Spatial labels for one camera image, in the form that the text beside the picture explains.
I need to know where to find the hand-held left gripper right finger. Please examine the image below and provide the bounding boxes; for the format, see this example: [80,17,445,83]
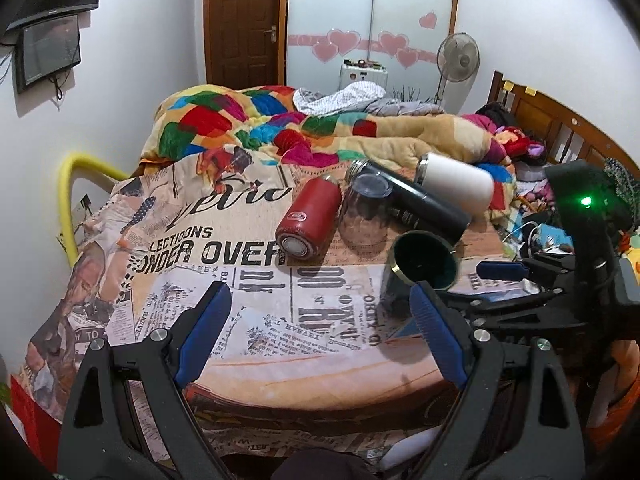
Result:
[409,281,586,480]

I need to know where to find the frosted glass wardrobe doors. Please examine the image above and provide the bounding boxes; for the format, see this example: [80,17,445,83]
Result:
[285,0,461,106]

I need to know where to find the red insulated cup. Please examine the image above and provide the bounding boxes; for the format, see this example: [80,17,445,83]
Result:
[275,174,343,261]

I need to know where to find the colourful patchwork blanket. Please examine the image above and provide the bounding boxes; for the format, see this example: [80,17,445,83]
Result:
[140,85,516,181]

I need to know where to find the standing electric fan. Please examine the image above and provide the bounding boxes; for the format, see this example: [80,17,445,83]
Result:
[432,32,481,106]

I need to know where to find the newspaper print blanket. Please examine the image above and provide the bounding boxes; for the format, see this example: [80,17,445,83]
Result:
[20,147,526,461]

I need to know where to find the small wall monitor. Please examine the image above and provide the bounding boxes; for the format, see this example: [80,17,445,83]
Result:
[15,14,82,93]

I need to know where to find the yellow padded rail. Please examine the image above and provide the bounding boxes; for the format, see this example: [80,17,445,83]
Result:
[57,154,130,256]

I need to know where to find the white thermos bottle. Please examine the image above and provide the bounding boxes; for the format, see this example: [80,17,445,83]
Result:
[414,152,495,210]

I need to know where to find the wooden bed headboard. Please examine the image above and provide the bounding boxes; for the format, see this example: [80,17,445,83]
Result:
[487,71,640,171]

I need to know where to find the brown wooden door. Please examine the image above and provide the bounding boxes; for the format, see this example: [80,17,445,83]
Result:
[202,0,291,88]

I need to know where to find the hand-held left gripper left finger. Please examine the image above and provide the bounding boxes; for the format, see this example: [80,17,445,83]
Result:
[57,280,236,480]

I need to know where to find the pile of clothes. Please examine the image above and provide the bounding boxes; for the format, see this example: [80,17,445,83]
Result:
[475,102,551,166]

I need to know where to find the white patterned cloth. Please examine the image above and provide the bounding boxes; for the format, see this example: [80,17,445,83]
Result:
[294,80,387,115]

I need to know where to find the clear glass cup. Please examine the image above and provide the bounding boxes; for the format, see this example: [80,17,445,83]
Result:
[339,172,392,250]

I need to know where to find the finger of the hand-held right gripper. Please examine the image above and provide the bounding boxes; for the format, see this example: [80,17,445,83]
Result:
[475,252,581,291]
[442,292,591,333]

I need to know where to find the grey cloth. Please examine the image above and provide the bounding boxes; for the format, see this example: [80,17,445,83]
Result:
[367,97,446,117]

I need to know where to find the dark green cup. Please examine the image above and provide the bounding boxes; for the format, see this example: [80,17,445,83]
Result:
[380,230,458,318]

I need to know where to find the white appliance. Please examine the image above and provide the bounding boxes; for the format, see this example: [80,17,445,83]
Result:
[340,60,390,93]

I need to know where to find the black thermos bottle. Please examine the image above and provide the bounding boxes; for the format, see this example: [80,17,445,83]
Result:
[345,158,472,246]

